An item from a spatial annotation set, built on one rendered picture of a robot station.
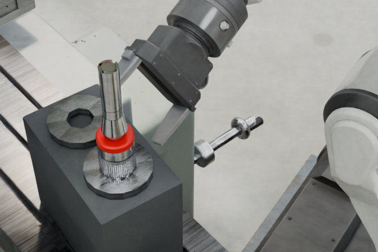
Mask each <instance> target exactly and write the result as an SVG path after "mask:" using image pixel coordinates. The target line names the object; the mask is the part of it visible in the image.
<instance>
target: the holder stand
mask: <svg viewBox="0 0 378 252"><path fill-rule="evenodd" d="M124 117H125V121H126V123H127V124H129V125H130V126H131V127H132V128H133V130H134V141H135V149H136V169H135V171H134V172H133V173H132V174H131V175H130V176H129V177H127V178H124V179H110V178H107V177H105V176H104V175H103V174H102V173H101V171H100V167H99V162H98V153H97V144H96V132H97V130H98V128H99V127H100V126H101V124H102V104H101V94H100V86H99V84H95V85H92V86H90V87H88V88H86V89H84V90H81V91H79V92H77V93H75V94H72V95H70V96H68V97H65V98H63V99H61V100H59V101H57V102H54V103H52V104H50V105H48V106H45V107H43V108H41V109H39V110H37V111H34V112H32V113H30V114H28V115H25V116H24V117H23V122H24V128H25V133H26V137H27V141H28V146H29V151H30V156H31V161H32V165H33V169H34V175H35V180H36V183H37V188H38V193H39V198H40V201H41V202H42V204H43V205H44V207H45V208H46V209H47V211H48V212H49V214H50V216H51V217H52V218H53V220H54V221H55V223H56V224H57V226H58V227H59V229H60V230H61V232H62V233H63V234H64V236H65V237H66V239H67V240H68V242H69V243H70V245H71V246H72V247H73V249H74V250H75V252H183V199H182V182H181V180H180V179H179V178H178V177H177V176H176V175H175V173H174V172H173V171H172V170H171V169H170V167H168V165H167V164H166V163H165V161H164V160H163V159H162V158H161V157H160V156H159V154H158V153H157V152H156V151H155V150H154V149H153V148H152V146H151V145H150V144H149V143H148V142H147V141H146V140H145V138H144V137H143V136H142V134H140V132H139V131H138V130H137V129H136V128H135V126H134V125H133V124H132V123H131V122H130V121H129V119H128V118H127V117H126V116H125V115H124Z"/></svg>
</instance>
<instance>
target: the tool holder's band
mask: <svg viewBox="0 0 378 252"><path fill-rule="evenodd" d="M127 127H128V128H127V131H126V133H125V134H124V136H123V137H122V138H121V139H119V140H110V139H108V138H107V137H106V136H105V135H104V134H103V133H102V131H101V126H100V127H99V128H98V130H97V132H96V143H97V146H98V147H99V148H100V149H101V150H102V151H104V152H107V153H111V154H118V153H121V152H124V151H127V150H128V149H129V148H130V147H131V146H132V145H133V143H134V130H133V128H132V127H131V126H130V125H129V124H127Z"/></svg>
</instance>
